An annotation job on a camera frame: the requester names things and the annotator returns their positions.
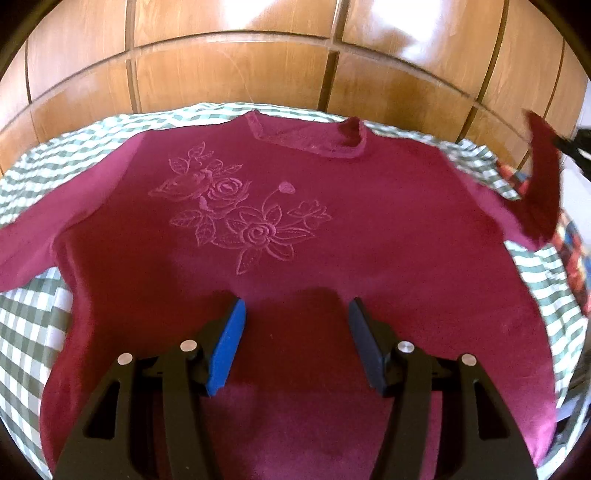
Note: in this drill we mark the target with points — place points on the maroon sweater with embossed roses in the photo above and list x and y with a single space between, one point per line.
277 258

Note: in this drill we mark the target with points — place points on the wooden panelled headboard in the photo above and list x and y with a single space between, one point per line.
231 69

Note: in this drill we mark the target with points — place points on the colourful patterned cloth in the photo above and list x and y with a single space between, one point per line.
572 258

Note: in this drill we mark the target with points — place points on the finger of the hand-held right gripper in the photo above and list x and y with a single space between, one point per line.
575 147

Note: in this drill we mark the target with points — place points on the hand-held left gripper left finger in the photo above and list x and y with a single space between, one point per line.
228 346

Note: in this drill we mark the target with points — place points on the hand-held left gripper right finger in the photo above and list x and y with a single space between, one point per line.
364 341

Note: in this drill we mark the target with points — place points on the green white checked blanket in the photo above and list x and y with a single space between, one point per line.
27 332

